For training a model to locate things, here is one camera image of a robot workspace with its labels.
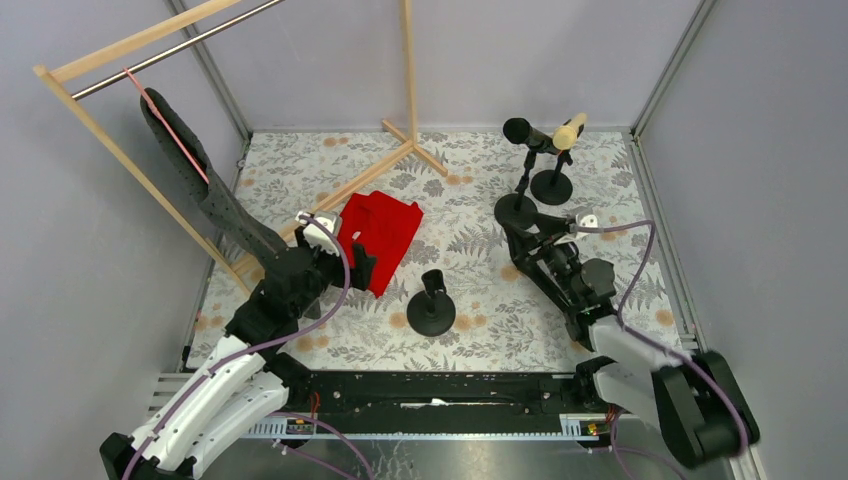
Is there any black mic stand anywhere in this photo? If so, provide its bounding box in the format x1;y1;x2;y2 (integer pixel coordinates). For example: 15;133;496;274
494;150;538;230
530;150;573;206

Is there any black mic stand corner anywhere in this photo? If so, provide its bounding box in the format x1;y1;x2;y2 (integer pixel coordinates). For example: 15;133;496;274
406;269;456;337

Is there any beige microphone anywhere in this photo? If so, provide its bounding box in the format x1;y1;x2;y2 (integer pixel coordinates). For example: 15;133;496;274
552;112;588;151

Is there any black microphone orange tip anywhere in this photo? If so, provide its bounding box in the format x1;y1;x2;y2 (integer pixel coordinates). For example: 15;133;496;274
502;117;562;155

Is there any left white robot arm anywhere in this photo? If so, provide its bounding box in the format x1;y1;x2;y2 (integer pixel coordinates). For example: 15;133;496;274
99;232;377;479

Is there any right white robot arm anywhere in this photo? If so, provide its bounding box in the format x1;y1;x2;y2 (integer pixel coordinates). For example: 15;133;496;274
501;213;761;469

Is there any floral patterned mat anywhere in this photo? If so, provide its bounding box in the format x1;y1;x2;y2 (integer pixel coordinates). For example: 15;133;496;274
185;131;690;374

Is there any red folded shirt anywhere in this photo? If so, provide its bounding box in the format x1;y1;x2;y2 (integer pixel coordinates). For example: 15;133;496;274
338;191;423;298

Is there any dark grey hanging garment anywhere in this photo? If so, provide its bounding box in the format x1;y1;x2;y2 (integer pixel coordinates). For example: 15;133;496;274
140;88;287;265

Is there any pink clothes hanger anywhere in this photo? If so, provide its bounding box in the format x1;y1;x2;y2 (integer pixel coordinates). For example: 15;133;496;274
123;67;209;184

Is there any wooden clothes rack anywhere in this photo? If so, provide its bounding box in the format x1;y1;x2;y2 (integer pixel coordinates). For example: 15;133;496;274
35;1;447;256

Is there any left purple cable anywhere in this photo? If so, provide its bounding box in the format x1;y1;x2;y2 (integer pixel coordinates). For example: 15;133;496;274
120;215;351;480

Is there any purple cable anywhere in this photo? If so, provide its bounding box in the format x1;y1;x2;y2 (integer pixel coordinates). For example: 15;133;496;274
120;215;351;480
572;219;753;480

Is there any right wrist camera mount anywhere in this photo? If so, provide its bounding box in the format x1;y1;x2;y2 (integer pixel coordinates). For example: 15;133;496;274
571;213;600;239

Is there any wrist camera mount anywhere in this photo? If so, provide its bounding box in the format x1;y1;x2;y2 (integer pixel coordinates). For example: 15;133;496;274
571;213;600;239
296;210;342;256

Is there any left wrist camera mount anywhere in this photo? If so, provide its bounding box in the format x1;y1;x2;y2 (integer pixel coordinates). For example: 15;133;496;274
296;210;342;256

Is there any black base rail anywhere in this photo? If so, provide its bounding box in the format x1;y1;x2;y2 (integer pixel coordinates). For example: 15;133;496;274
282;371;610;436

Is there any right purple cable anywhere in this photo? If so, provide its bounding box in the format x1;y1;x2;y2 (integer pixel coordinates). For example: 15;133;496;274
572;219;753;480

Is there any metal clothes rail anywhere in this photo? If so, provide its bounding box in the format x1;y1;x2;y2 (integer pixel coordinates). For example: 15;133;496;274
71;0;283;100

